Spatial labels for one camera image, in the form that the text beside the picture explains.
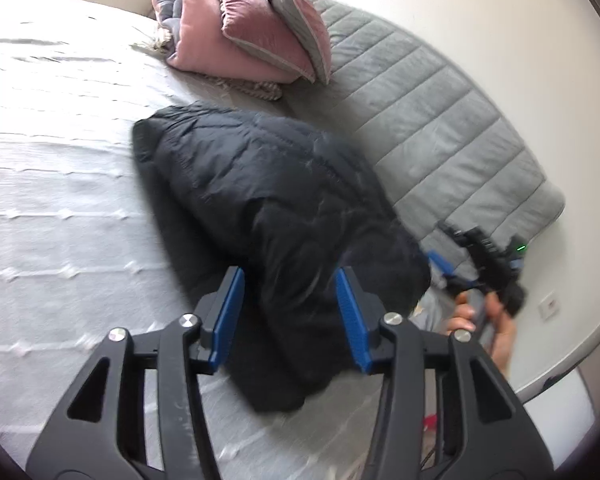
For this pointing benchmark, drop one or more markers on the grey white-stitched bedspread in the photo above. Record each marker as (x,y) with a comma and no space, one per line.
(55,210)

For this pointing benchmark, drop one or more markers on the black puffer jacket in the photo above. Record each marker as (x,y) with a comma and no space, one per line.
(260,200)

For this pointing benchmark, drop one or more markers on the pink velvet pillow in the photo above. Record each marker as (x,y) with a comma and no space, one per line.
(305,20)
(260,25)

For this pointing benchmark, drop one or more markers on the white wall socket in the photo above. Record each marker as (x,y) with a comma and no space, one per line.
(549,307)

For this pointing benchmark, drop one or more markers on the small red object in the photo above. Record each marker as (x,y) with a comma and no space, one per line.
(430,422)

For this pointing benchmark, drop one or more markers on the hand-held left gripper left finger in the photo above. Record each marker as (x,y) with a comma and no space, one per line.
(230,310)

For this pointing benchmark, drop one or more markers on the person's right hand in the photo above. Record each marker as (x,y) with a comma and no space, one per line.
(502,340)

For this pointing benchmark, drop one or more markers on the grey quilted headboard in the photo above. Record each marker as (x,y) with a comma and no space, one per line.
(430,110)

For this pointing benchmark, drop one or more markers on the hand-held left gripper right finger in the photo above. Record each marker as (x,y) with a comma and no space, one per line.
(352,321)

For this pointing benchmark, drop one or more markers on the pink grey folded quilt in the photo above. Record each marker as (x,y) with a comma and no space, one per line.
(195,35)

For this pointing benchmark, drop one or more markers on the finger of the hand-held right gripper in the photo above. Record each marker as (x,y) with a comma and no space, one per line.
(442,266)
(454,234)

